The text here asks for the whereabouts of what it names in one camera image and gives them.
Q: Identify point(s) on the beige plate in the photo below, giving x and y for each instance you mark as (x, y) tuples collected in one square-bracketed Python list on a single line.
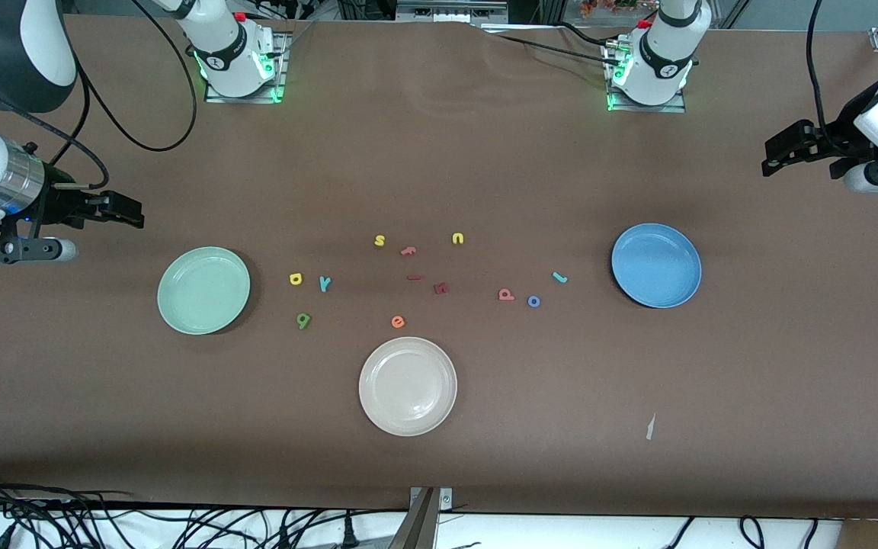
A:
[(408, 386)]

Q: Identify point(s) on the pink letter p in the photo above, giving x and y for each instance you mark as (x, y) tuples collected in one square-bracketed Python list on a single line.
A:
[(506, 297)]

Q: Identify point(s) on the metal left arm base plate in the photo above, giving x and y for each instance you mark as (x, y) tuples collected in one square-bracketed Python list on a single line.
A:
[(675, 107)]

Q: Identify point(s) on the blue plate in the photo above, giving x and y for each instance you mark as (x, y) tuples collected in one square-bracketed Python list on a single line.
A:
[(656, 265)]

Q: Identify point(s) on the green plate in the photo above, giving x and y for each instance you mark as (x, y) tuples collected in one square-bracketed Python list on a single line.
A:
[(203, 290)]

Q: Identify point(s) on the green letter g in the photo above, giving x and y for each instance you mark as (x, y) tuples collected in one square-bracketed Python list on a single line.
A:
[(303, 323)]

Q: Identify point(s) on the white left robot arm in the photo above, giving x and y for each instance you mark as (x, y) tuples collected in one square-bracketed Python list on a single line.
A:
[(664, 61)]

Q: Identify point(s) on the orange artificial flowers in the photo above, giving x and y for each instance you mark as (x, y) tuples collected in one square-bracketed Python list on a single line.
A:
[(607, 6)]

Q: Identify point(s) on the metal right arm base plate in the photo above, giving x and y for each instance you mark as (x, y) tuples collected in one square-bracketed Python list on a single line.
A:
[(280, 72)]

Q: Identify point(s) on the small metal table bracket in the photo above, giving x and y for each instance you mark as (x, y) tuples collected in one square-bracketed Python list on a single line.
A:
[(445, 499)]

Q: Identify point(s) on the grey equipment box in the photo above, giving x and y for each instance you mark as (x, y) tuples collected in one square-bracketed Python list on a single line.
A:
[(447, 9)]

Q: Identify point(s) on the black power plug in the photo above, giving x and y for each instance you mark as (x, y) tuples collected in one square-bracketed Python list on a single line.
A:
[(348, 532)]

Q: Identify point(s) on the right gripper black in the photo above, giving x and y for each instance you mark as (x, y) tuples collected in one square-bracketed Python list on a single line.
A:
[(60, 207)]

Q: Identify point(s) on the brown table cover sheet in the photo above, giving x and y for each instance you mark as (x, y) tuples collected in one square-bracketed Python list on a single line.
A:
[(439, 152)]

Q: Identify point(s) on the white tape scrap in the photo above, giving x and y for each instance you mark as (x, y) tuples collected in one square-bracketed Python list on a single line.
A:
[(650, 427)]

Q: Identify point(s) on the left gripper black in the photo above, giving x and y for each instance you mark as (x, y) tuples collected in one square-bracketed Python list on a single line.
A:
[(839, 144)]

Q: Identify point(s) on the brown support beam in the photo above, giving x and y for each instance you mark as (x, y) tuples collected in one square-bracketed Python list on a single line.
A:
[(416, 534)]

